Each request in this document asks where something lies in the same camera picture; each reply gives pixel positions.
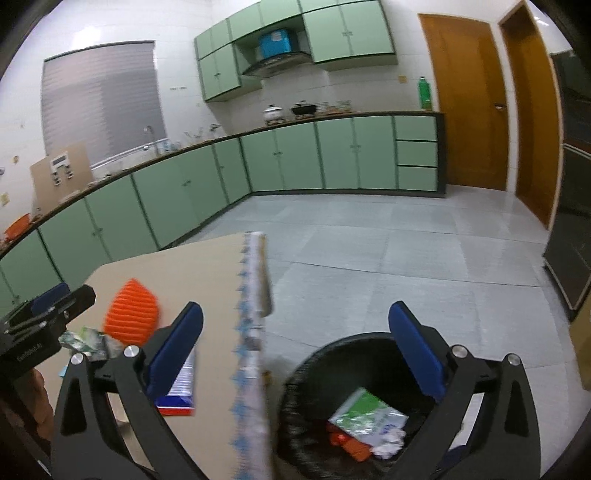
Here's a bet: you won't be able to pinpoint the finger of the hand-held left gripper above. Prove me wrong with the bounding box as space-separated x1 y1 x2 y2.
7 285 96 329
9 282 71 319

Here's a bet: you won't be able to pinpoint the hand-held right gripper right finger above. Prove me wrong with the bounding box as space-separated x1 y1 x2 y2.
388 301 542 480

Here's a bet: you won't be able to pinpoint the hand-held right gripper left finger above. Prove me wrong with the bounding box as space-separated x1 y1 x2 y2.
50 301 206 480

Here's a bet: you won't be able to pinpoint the blue white striped packet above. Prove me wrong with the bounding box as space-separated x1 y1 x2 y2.
156 342 198 417

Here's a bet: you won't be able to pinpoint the green silver wrapper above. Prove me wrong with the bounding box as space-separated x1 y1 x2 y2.
59 327 123 361

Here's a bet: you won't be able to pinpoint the large orange foam fruit net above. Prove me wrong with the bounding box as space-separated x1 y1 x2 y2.
102 277 161 344

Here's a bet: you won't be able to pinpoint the white green plastic bag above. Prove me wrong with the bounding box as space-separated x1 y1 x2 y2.
328 387 409 439

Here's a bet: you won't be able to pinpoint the white tissue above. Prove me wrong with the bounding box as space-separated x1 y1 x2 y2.
369 427 407 460

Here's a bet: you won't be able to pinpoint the black trash bin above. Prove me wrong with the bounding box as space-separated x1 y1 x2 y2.
276 331 462 480

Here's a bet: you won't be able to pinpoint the small orange foam fruit net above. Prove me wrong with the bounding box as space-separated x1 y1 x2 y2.
339 436 372 462

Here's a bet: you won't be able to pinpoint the person's left forearm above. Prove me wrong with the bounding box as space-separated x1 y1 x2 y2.
21 369 54 446

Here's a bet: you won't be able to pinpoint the orange basket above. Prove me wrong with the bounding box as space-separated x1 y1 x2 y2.
4 213 34 240

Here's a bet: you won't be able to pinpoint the floral undercloth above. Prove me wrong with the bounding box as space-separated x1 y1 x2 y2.
228 231 278 480

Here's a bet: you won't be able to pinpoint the cardboard box with scale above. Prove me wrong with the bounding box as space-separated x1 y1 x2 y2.
30 142 95 210

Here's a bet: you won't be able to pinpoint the black glass cabinet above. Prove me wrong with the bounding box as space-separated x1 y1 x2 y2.
542 50 591 310

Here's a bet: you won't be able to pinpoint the grey window blind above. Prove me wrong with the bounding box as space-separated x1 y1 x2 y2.
41 41 168 160

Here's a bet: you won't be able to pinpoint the green lower cabinets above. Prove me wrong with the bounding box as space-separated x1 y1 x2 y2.
0 112 446 319

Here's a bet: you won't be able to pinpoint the green cabinets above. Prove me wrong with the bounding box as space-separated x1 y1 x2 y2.
194 0 399 103
0 112 446 319

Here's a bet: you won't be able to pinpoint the narrow wooden door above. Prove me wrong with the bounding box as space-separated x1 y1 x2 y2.
500 0 563 230

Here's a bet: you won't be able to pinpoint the wide wooden door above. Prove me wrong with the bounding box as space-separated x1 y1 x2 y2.
418 13 509 192

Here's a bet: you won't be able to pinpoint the green bottle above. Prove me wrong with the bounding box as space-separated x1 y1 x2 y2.
417 76 433 112

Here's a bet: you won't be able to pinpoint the range hood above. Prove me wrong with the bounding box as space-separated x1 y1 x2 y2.
242 52 312 78

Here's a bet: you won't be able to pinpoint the blue box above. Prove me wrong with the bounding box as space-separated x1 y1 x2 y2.
257 28 294 60

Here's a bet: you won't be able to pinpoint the green upper cabinets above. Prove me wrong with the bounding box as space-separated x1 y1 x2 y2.
194 0 399 103

